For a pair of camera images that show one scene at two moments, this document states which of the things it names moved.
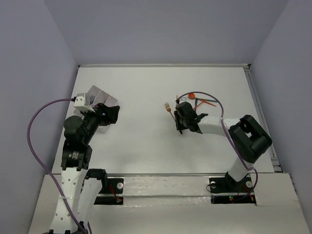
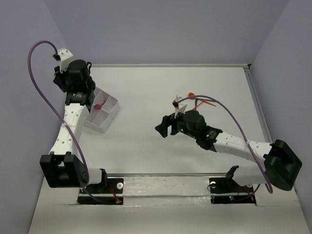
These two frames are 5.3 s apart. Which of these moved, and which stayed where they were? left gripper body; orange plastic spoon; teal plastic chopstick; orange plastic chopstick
Moved: left gripper body
Stayed: orange plastic chopstick; orange plastic spoon; teal plastic chopstick
